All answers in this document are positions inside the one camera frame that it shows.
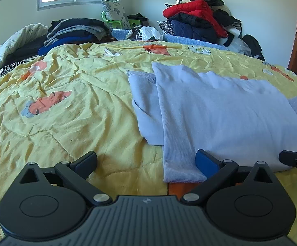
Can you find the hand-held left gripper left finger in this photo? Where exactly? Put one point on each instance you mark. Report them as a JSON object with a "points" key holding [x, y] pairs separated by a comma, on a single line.
{"points": [[85, 162]]}

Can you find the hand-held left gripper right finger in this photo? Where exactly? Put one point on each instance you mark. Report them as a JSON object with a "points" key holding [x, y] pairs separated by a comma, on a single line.
{"points": [[206, 162]]}

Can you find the green plastic chair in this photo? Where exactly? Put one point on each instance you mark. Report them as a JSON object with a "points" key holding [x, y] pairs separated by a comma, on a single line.
{"points": [[117, 24]]}

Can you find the dark cloth on chair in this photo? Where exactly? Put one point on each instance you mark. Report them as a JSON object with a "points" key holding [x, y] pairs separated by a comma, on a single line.
{"points": [[138, 18]]}

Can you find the zebra-striped cloth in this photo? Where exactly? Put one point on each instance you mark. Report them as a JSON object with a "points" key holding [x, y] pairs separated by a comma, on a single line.
{"points": [[2, 71]]}

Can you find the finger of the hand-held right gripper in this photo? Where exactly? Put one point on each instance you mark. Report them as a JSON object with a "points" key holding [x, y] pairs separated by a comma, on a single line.
{"points": [[294, 158]]}

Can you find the white printed quilt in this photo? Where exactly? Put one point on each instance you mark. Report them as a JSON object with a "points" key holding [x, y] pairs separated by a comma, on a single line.
{"points": [[15, 38]]}

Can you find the clear plastic bag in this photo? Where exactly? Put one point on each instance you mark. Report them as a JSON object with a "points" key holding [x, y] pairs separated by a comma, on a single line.
{"points": [[238, 44]]}

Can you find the dark grey blanket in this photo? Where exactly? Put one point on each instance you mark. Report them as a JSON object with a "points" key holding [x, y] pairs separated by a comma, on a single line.
{"points": [[25, 50]]}

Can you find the yellow carrot-print bedspread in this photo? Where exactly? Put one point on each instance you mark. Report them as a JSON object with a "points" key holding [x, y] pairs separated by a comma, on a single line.
{"points": [[61, 112]]}

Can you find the houndstooth cloth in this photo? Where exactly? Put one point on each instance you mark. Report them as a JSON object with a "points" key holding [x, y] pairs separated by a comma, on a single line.
{"points": [[166, 27]]}

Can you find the floral pillow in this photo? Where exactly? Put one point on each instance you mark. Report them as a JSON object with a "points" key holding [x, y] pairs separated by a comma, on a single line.
{"points": [[115, 11]]}

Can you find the white plastic bag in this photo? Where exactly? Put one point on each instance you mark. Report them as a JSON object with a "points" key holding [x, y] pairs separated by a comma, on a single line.
{"points": [[145, 33]]}

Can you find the black backpack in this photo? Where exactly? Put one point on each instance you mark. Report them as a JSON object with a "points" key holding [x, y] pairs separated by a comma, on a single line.
{"points": [[253, 46]]}

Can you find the stack of folded dark clothes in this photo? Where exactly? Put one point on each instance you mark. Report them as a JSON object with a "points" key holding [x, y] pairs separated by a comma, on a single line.
{"points": [[74, 32]]}

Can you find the red jacket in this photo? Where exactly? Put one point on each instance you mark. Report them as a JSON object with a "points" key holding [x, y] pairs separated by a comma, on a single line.
{"points": [[192, 10]]}

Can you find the navy padded jacket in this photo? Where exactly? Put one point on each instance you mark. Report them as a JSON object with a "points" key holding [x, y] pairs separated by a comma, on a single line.
{"points": [[192, 32]]}

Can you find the lavender long-sleeved top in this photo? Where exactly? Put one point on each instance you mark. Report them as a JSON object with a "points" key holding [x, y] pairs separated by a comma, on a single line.
{"points": [[215, 112]]}

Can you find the blue knitted blanket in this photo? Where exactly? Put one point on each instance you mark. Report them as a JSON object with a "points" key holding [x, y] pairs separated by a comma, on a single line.
{"points": [[189, 41]]}

